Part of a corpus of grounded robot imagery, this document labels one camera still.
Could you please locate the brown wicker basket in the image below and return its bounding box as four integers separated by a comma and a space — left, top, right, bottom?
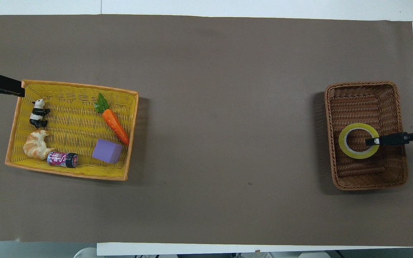
324, 81, 409, 190

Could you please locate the yellow tape roll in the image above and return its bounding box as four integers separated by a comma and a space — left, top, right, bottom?
338, 123, 380, 159

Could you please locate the yellow wicker basket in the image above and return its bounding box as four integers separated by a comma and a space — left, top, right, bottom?
5, 80, 139, 181

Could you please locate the toy carrot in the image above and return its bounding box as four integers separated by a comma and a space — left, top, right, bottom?
94, 93, 130, 146

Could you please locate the purple block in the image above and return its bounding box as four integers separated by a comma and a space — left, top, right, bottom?
92, 139, 124, 164

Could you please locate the small bottle with black cap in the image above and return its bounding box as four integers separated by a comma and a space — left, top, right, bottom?
47, 151, 79, 168

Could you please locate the panda figurine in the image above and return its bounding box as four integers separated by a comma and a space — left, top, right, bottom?
29, 99, 51, 129

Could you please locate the croissant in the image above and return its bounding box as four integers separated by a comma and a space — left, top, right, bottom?
23, 130, 56, 161

